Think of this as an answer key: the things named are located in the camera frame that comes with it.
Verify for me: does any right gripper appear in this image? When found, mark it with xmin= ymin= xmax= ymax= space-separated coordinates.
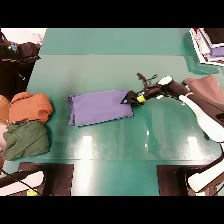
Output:
xmin=120 ymin=89 xmax=148 ymax=106

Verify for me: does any green garment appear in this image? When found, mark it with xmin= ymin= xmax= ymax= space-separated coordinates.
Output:
xmin=2 ymin=120 xmax=51 ymax=162

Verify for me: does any maroon garment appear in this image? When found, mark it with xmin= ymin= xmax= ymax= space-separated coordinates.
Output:
xmin=182 ymin=74 xmax=224 ymax=111

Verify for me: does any purple T-shirt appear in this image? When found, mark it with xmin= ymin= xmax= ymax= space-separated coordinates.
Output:
xmin=67 ymin=88 xmax=135 ymax=128

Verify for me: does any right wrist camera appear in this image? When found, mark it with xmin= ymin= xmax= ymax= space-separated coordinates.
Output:
xmin=136 ymin=72 xmax=158 ymax=90

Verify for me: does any pink garment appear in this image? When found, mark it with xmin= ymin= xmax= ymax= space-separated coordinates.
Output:
xmin=0 ymin=122 xmax=8 ymax=152

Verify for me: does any tan garment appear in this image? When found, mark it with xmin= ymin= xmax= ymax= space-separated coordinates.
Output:
xmin=0 ymin=94 xmax=11 ymax=126

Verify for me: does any orange garment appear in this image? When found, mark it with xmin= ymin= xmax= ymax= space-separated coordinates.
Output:
xmin=8 ymin=91 xmax=54 ymax=125

